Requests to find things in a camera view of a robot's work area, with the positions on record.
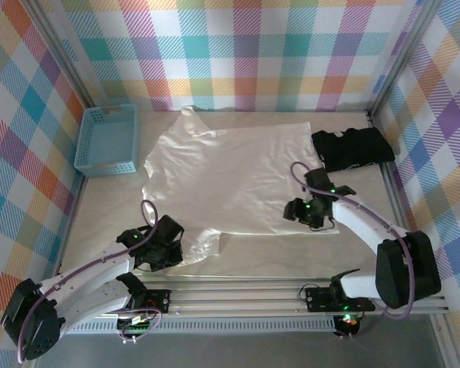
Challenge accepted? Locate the blue plastic basket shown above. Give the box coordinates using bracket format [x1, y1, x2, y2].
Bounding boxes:
[73, 103, 141, 178]

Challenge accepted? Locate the folded black t-shirt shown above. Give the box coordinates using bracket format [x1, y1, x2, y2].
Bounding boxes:
[310, 128, 396, 173]

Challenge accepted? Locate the black base plate left arm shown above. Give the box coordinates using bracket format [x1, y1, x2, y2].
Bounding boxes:
[101, 289, 172, 316]

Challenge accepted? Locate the aluminium mounting rail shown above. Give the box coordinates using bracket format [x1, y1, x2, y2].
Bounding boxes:
[27, 272, 450, 320]

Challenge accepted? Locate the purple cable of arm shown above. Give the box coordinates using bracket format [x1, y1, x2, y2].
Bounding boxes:
[15, 198, 163, 364]
[290, 160, 415, 340]

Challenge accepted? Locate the aluminium frame post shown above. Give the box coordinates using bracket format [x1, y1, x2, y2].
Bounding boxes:
[366, 0, 445, 120]
[21, 0, 97, 112]

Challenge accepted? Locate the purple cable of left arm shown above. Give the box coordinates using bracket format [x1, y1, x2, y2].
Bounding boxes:
[15, 198, 163, 364]

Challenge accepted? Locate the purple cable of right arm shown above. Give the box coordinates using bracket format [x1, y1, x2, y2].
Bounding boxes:
[290, 160, 415, 340]

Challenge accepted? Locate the white t-shirt with black print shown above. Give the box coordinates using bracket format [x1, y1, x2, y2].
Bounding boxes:
[140, 105, 341, 268]

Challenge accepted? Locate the grey slotted cable duct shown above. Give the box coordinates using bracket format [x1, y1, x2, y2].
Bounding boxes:
[44, 320, 337, 335]

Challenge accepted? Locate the black base plate right arm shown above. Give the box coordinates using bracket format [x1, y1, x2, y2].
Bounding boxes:
[305, 286, 376, 312]

